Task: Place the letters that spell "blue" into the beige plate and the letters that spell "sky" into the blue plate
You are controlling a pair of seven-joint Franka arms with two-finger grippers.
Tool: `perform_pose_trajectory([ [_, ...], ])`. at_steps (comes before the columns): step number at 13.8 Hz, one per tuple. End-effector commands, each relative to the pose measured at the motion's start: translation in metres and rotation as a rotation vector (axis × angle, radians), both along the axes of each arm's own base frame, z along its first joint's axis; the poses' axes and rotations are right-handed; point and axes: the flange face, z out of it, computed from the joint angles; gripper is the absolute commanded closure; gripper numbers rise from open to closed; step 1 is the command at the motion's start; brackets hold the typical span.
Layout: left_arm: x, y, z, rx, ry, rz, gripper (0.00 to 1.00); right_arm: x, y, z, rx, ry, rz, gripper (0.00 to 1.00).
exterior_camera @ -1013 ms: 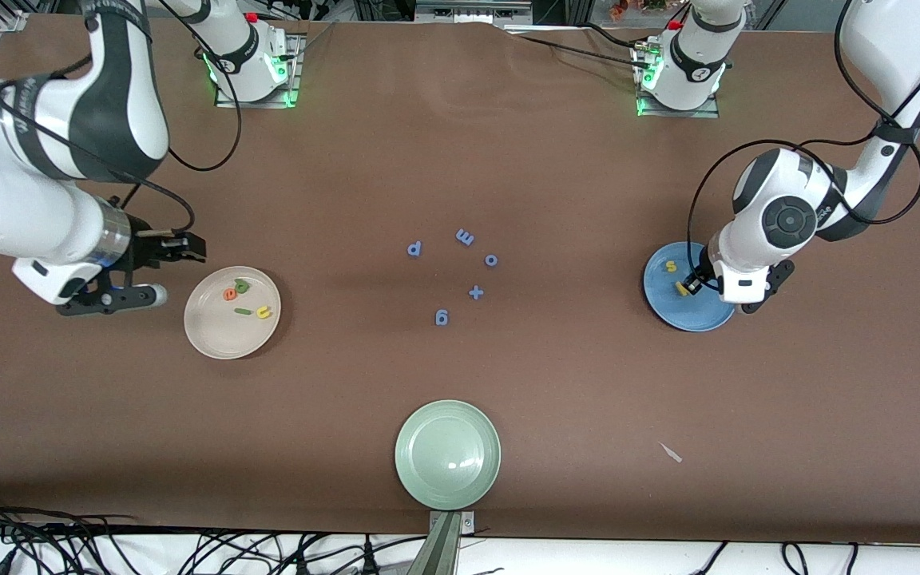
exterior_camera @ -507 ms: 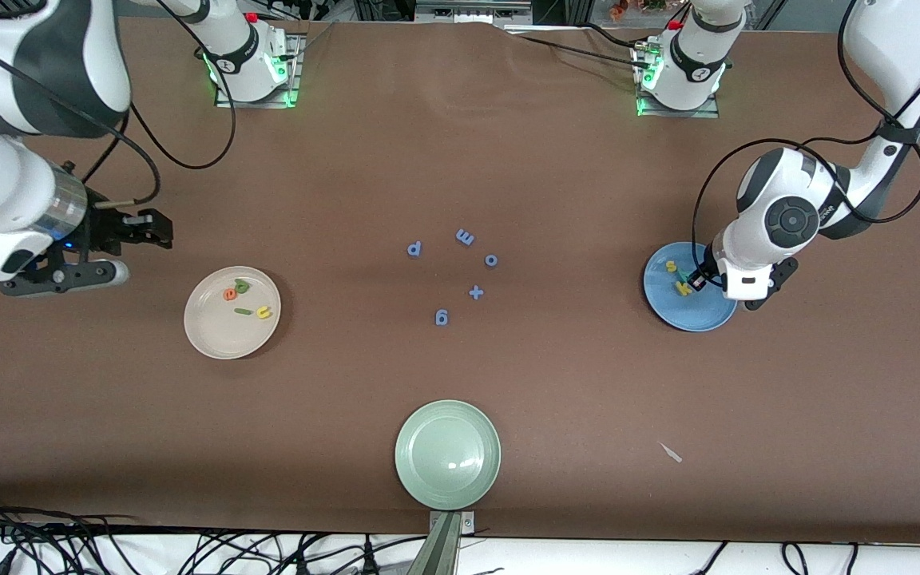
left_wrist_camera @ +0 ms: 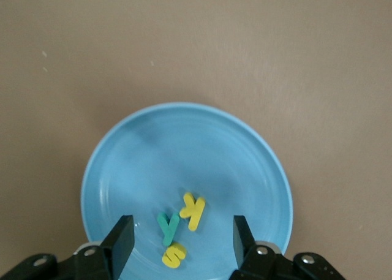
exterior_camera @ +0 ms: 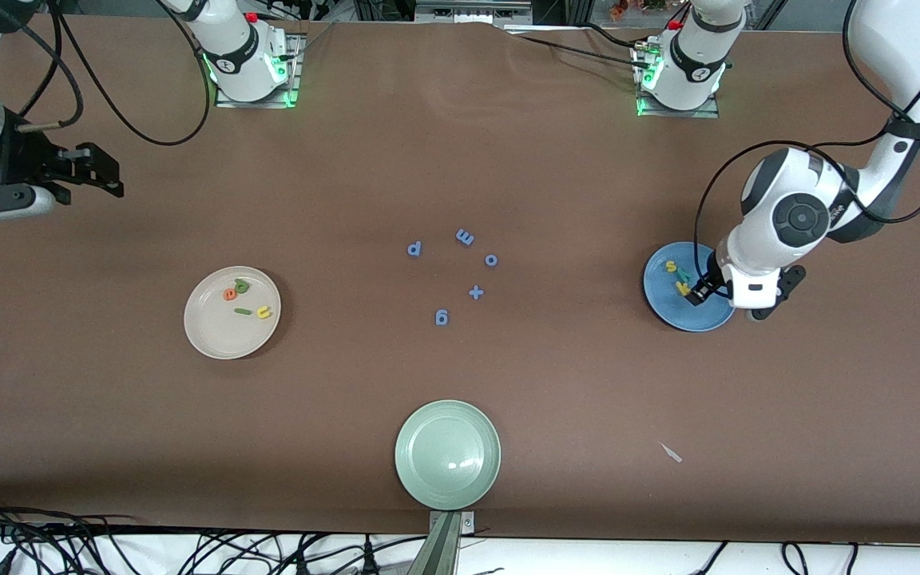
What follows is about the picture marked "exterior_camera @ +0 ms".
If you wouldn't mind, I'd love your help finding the blue round plate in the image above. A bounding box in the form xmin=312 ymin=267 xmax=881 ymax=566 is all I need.
xmin=643 ymin=241 xmax=737 ymax=332

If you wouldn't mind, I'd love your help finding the beige round plate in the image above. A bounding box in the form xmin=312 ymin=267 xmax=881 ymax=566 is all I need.
xmin=184 ymin=266 xmax=282 ymax=360

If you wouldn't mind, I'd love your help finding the brown table mat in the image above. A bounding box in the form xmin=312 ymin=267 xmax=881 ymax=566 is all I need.
xmin=0 ymin=14 xmax=920 ymax=545

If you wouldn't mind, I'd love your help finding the pale green round plate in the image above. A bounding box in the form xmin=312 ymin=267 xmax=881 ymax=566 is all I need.
xmin=395 ymin=399 xmax=502 ymax=510

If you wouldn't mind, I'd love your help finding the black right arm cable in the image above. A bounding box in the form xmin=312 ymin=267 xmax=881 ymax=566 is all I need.
xmin=0 ymin=0 xmax=212 ymax=148

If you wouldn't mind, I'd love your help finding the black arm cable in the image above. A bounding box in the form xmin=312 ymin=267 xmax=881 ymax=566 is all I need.
xmin=0 ymin=0 xmax=212 ymax=148
xmin=693 ymin=0 xmax=920 ymax=266

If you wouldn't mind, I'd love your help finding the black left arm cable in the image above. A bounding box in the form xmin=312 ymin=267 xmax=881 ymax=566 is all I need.
xmin=693 ymin=0 xmax=920 ymax=266

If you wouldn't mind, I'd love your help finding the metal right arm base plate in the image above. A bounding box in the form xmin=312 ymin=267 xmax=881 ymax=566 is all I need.
xmin=215 ymin=32 xmax=301 ymax=109

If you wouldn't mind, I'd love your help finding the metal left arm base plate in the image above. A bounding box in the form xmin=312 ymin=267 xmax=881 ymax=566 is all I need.
xmin=636 ymin=44 xmax=720 ymax=119

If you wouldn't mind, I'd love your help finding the thin grey cable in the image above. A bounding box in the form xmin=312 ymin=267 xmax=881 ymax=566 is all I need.
xmin=288 ymin=22 xmax=335 ymax=61

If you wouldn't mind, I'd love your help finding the thin black power cable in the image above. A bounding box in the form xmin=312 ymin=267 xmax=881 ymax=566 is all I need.
xmin=580 ymin=22 xmax=656 ymax=53
xmin=508 ymin=32 xmax=641 ymax=68

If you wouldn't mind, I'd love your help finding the silver metal frame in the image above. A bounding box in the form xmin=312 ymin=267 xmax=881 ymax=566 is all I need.
xmin=416 ymin=0 xmax=581 ymax=33

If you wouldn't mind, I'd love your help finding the grey metal camera bracket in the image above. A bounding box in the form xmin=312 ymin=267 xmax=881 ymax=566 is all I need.
xmin=408 ymin=510 xmax=477 ymax=575

